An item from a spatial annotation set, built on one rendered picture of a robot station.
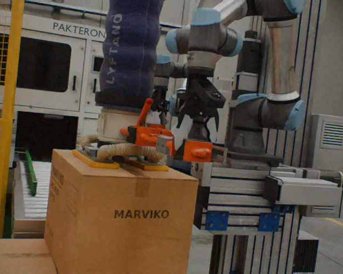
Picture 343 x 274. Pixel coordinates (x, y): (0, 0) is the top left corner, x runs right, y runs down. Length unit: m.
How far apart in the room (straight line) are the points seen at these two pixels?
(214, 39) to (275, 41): 0.46
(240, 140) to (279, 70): 0.30
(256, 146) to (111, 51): 0.65
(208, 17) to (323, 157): 1.07
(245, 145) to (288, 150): 0.36
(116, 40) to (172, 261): 0.81
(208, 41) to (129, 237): 0.68
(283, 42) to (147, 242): 0.82
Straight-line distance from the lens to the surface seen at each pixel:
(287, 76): 1.48
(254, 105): 1.56
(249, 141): 1.56
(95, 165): 1.39
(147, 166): 1.45
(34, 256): 1.72
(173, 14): 11.45
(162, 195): 1.35
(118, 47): 1.50
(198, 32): 1.03
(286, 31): 1.45
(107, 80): 1.50
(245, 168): 1.57
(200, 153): 0.97
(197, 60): 1.01
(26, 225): 1.97
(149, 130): 1.30
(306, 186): 1.56
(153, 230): 1.37
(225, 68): 11.78
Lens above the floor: 1.16
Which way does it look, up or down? 3 degrees down
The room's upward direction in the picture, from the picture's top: 6 degrees clockwise
